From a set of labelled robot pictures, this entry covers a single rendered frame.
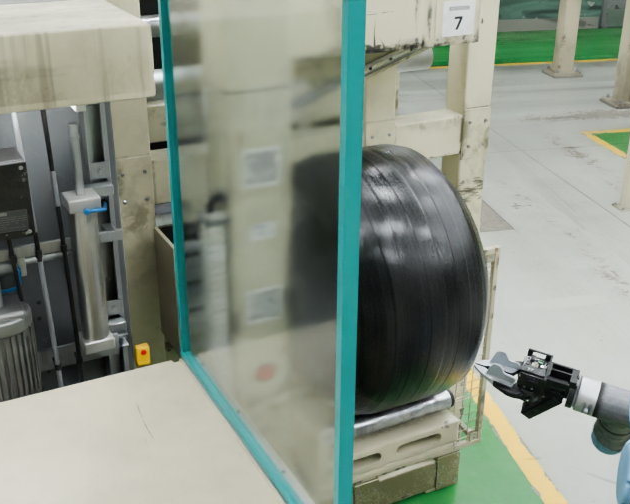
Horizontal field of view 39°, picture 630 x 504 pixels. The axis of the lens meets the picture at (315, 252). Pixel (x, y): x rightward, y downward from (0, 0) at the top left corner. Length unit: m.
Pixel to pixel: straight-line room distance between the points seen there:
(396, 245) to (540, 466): 1.87
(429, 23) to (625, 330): 2.62
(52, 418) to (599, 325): 3.37
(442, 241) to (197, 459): 0.71
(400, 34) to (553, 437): 1.99
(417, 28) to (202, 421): 1.09
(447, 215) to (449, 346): 0.26
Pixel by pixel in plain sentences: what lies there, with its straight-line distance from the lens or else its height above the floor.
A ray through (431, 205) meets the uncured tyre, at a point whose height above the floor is 1.41.
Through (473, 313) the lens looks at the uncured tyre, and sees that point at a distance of 1.79.
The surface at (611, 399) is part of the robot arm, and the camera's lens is 1.89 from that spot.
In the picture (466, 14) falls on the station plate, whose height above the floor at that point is 1.71.
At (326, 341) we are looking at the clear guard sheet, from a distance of 0.96.
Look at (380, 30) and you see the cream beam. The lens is 2.02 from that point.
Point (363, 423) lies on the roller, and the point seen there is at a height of 0.92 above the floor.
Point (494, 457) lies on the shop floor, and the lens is 3.43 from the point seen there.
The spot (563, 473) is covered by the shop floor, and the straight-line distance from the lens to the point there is 3.41.
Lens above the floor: 2.04
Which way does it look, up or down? 24 degrees down
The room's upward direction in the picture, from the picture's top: straight up
